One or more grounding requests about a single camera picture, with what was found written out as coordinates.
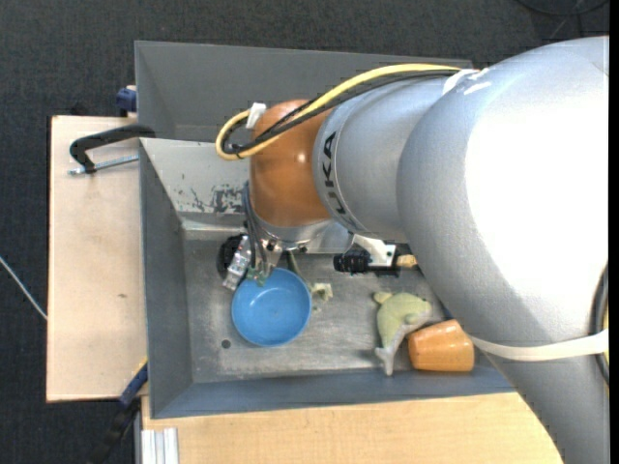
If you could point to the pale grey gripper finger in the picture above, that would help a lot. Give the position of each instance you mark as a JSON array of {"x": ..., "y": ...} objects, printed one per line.
[{"x": 235, "y": 271}]

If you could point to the blue bowl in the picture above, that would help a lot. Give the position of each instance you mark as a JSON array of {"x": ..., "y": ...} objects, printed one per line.
[{"x": 271, "y": 307}]

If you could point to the grey metal bin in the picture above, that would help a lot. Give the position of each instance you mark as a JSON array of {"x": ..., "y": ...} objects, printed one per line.
[{"x": 193, "y": 307}]

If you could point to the pale yellow crumpled scrap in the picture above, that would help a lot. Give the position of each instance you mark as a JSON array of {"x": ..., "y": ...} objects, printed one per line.
[{"x": 323, "y": 293}]

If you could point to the green plush dolphin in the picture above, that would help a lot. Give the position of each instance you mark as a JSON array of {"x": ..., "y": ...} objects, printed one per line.
[{"x": 399, "y": 317}]

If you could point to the pale wood board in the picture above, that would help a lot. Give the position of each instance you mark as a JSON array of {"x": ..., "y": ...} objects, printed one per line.
[{"x": 92, "y": 269}]

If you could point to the orange cup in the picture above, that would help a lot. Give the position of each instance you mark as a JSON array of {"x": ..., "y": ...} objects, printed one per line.
[{"x": 441, "y": 348}]

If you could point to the black cylinder on white bracket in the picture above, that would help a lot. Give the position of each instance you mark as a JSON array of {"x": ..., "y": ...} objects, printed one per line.
[{"x": 355, "y": 262}]

